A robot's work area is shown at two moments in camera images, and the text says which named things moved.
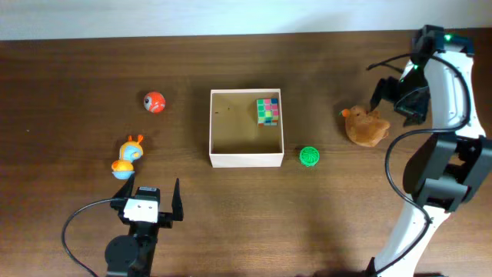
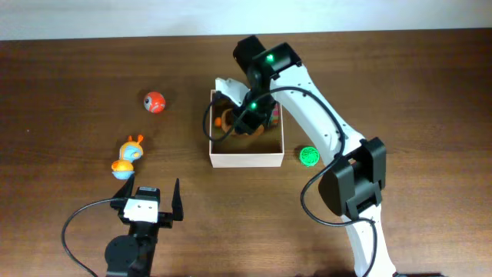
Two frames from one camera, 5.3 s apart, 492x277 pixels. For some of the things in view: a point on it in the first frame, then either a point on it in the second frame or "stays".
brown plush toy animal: x=364 y=127 to x=227 y=119
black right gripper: x=416 y=114 to x=248 y=121
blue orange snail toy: x=130 y=151 stays
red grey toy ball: x=154 y=101 stays
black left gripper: x=166 y=220 stays
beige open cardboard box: x=236 y=140 stays
